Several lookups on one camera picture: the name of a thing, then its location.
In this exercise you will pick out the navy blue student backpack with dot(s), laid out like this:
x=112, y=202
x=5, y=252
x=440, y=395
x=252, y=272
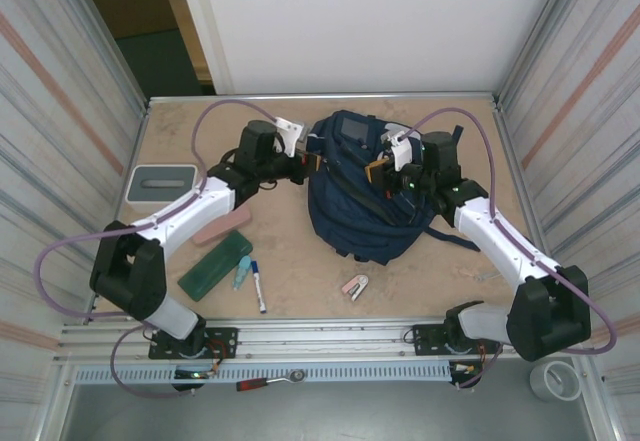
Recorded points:
x=360, y=211

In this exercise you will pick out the pink pencil case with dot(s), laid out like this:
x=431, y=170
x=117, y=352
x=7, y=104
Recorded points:
x=222, y=226

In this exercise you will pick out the pink stapler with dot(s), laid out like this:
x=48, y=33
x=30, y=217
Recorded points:
x=355, y=287

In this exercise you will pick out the teal glue stick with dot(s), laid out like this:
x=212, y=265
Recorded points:
x=242, y=272

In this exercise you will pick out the white blue marker pen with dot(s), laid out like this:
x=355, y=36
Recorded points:
x=258, y=286

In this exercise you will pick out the green pencil case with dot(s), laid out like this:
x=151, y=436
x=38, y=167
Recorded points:
x=215, y=266

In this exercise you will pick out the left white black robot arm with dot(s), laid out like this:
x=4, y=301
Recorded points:
x=185, y=211

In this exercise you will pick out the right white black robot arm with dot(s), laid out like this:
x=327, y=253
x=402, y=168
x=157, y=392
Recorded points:
x=500, y=241

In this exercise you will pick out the thin aluminium table edge bar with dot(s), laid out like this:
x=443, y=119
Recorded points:
x=250, y=97

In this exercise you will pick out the white grey tissue box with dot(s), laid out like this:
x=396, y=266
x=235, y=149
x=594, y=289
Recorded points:
x=150, y=196

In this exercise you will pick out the small electronics board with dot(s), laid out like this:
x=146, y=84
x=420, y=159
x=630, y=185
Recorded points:
x=192, y=374
x=467, y=368

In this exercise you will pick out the grey tape roll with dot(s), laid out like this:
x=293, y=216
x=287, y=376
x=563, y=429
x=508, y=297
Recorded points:
x=540, y=386

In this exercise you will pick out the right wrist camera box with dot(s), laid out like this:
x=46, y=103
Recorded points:
x=400, y=153

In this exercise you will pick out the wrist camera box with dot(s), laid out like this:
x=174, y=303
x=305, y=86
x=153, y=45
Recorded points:
x=290, y=133
x=400, y=153

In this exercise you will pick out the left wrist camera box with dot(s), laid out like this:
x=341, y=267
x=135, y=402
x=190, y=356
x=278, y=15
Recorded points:
x=290, y=133

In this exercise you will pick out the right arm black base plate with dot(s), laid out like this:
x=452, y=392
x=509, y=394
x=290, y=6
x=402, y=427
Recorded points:
x=425, y=341

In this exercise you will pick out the wide aluminium base rail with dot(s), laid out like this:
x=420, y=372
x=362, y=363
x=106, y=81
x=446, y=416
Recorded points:
x=320, y=341

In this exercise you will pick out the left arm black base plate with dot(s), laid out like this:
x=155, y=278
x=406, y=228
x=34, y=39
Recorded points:
x=225, y=341

